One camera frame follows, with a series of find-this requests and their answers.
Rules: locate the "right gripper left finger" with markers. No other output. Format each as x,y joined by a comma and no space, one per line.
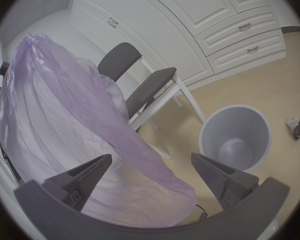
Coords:
82,181

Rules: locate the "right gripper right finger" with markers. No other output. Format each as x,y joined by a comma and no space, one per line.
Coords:
222,181

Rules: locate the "purple plastic bag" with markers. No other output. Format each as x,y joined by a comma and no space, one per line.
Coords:
65,109

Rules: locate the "white printed wrapper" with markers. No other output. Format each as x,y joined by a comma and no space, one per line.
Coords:
291,124

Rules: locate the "white trash bin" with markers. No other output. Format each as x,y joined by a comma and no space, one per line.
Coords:
240,124

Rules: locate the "white chair grey cushions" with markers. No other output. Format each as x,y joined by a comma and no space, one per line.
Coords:
120,59

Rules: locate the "white wardrobe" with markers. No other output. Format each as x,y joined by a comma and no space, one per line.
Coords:
165,34

